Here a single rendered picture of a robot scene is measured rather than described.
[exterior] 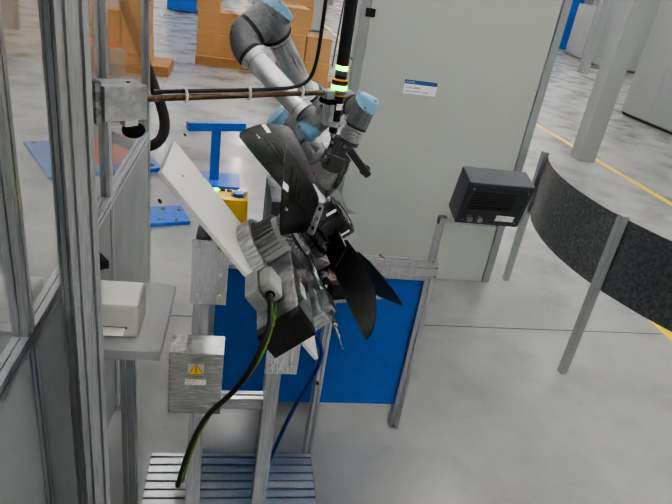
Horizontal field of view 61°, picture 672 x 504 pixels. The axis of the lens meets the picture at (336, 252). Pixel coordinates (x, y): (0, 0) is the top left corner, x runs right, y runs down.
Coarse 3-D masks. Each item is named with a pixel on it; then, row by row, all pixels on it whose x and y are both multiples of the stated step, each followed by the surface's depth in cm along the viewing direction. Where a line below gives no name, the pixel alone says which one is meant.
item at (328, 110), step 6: (330, 90) 156; (324, 96) 155; (330, 96) 156; (324, 102) 157; (330, 102) 156; (336, 102) 157; (324, 108) 159; (330, 108) 157; (324, 114) 159; (330, 114) 158; (324, 120) 160; (330, 120) 159; (342, 120) 164; (330, 126) 160; (336, 126) 160; (342, 126) 161
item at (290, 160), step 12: (288, 156) 138; (288, 168) 137; (300, 168) 143; (288, 180) 137; (300, 180) 143; (288, 192) 137; (300, 192) 143; (312, 192) 151; (288, 204) 137; (300, 204) 144; (312, 204) 152; (288, 216) 138; (300, 216) 146; (312, 216) 154; (288, 228) 139; (300, 228) 149
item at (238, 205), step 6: (216, 192) 206; (222, 192) 207; (228, 192) 208; (246, 192) 210; (222, 198) 202; (228, 198) 203; (234, 198) 204; (240, 198) 204; (246, 198) 205; (228, 204) 203; (234, 204) 203; (240, 204) 204; (246, 204) 204; (234, 210) 204; (240, 210) 205; (246, 210) 205; (240, 216) 206; (246, 216) 206
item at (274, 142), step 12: (240, 132) 162; (252, 132) 165; (264, 132) 168; (276, 132) 171; (288, 132) 175; (252, 144) 163; (264, 144) 165; (276, 144) 168; (288, 144) 171; (264, 156) 164; (276, 156) 166; (300, 156) 171; (276, 168) 164; (276, 180) 163; (312, 180) 169
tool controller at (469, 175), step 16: (464, 176) 214; (480, 176) 212; (496, 176) 214; (512, 176) 216; (528, 176) 219; (464, 192) 213; (480, 192) 211; (496, 192) 212; (512, 192) 213; (528, 192) 213; (464, 208) 216; (480, 208) 217; (496, 208) 217; (512, 208) 218; (496, 224) 223; (512, 224) 223
